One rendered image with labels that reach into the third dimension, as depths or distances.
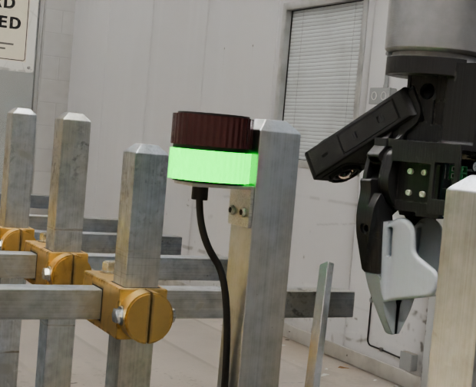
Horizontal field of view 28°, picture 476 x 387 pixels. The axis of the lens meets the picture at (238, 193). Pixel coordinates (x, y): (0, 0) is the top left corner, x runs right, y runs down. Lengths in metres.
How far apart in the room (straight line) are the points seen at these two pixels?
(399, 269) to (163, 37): 6.92
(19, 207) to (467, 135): 0.85
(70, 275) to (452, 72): 0.60
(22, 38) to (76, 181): 1.85
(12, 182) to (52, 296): 0.47
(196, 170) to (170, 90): 6.72
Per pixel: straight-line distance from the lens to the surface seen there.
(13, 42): 2.99
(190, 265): 1.29
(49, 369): 1.21
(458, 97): 0.72
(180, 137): 0.69
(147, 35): 7.91
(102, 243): 1.51
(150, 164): 0.94
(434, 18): 0.72
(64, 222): 1.18
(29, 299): 0.96
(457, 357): 0.52
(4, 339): 1.45
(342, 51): 5.48
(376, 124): 0.75
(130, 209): 0.94
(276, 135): 0.71
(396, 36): 0.73
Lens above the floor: 1.12
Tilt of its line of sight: 3 degrees down
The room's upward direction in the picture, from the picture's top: 5 degrees clockwise
